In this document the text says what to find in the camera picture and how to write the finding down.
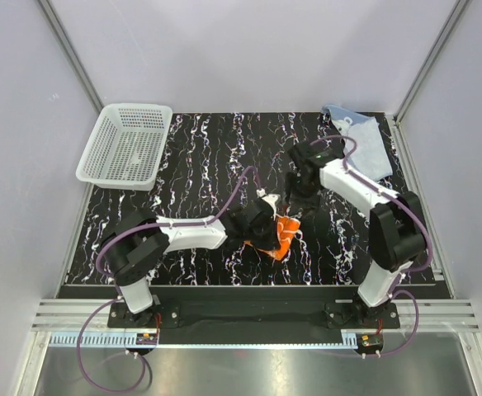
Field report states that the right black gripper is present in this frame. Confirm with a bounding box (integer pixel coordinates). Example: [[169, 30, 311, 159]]
[[281, 172, 322, 218]]

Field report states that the orange white patterned towel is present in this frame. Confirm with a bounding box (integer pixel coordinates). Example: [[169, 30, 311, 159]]
[[254, 215, 300, 261]]

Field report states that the light blue towel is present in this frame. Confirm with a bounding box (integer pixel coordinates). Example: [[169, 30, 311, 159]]
[[321, 105, 393, 182]]

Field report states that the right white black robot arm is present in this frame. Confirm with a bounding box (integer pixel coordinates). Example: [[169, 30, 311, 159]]
[[286, 159, 433, 328]]

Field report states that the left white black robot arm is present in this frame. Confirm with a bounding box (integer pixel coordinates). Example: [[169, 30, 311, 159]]
[[96, 198, 280, 327]]

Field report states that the black marble pattern mat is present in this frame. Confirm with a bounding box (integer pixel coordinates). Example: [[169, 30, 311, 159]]
[[64, 112, 370, 285]]

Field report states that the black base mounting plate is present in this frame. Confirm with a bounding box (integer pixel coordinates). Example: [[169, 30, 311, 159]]
[[108, 285, 400, 330]]

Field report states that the right small electronics box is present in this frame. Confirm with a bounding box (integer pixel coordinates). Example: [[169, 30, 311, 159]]
[[358, 333, 384, 350]]

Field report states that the small electronics box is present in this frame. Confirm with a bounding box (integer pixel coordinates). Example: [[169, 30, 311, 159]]
[[136, 332, 158, 345], [358, 333, 384, 350]]

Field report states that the left small electronics box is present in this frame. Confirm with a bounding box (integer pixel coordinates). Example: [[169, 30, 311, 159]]
[[136, 332, 158, 345]]

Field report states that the white plastic basket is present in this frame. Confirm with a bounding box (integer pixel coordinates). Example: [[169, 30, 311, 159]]
[[75, 103, 172, 191]]

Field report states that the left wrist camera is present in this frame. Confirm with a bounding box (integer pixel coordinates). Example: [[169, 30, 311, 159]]
[[257, 188, 281, 218]]

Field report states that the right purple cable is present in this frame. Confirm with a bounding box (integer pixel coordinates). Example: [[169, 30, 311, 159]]
[[309, 134, 434, 359]]

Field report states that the purple cable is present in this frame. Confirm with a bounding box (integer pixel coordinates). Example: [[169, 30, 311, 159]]
[[309, 134, 434, 359], [77, 164, 267, 396]]

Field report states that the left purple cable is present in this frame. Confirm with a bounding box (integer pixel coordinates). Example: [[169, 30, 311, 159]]
[[77, 164, 267, 396]]

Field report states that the aluminium frame rail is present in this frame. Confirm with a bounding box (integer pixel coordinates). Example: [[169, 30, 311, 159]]
[[31, 299, 480, 332]]

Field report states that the slotted cable duct rail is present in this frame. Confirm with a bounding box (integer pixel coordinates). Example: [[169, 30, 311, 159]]
[[49, 332, 362, 348]]

